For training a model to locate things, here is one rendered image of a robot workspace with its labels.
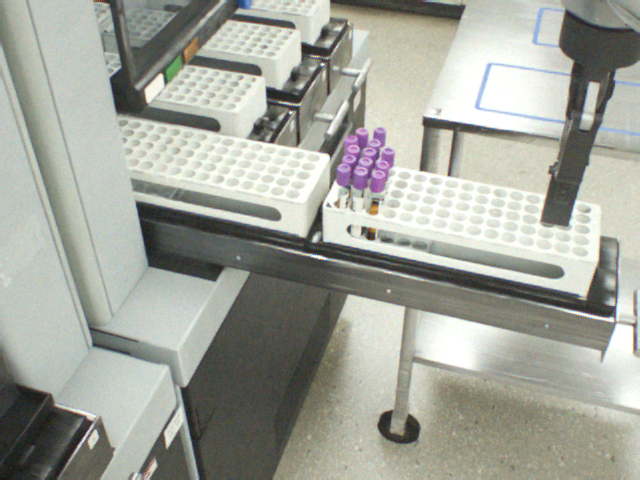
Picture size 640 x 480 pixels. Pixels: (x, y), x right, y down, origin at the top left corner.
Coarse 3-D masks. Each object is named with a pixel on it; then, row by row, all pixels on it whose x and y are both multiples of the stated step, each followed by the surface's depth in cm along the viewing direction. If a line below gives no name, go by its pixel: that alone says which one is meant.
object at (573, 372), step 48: (480, 0) 134; (528, 0) 134; (480, 48) 120; (528, 48) 120; (432, 96) 109; (480, 96) 109; (528, 96) 109; (624, 96) 109; (432, 144) 109; (624, 144) 100; (624, 288) 155; (432, 336) 146; (480, 336) 146; (528, 336) 146; (624, 336) 146; (528, 384) 138; (576, 384) 137; (624, 384) 137; (384, 432) 159
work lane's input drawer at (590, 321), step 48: (144, 240) 93; (192, 240) 91; (240, 240) 88; (288, 240) 87; (336, 288) 88; (384, 288) 86; (432, 288) 83; (480, 288) 82; (528, 288) 80; (576, 336) 81
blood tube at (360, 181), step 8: (360, 168) 79; (360, 176) 79; (360, 184) 79; (360, 192) 80; (360, 200) 81; (352, 208) 83; (360, 208) 82; (352, 224) 84; (352, 232) 85; (360, 232) 85
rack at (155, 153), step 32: (128, 128) 95; (160, 128) 96; (128, 160) 90; (160, 160) 90; (192, 160) 90; (224, 160) 90; (256, 160) 90; (288, 160) 90; (320, 160) 90; (160, 192) 92; (192, 192) 94; (224, 192) 86; (256, 192) 85; (288, 192) 86; (320, 192) 89; (256, 224) 88; (288, 224) 86
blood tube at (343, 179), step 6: (342, 168) 80; (348, 168) 79; (342, 174) 79; (348, 174) 79; (336, 180) 80; (342, 180) 80; (348, 180) 80; (342, 186) 80; (348, 186) 81; (342, 192) 81; (348, 192) 82; (342, 198) 82; (336, 204) 83; (342, 204) 82
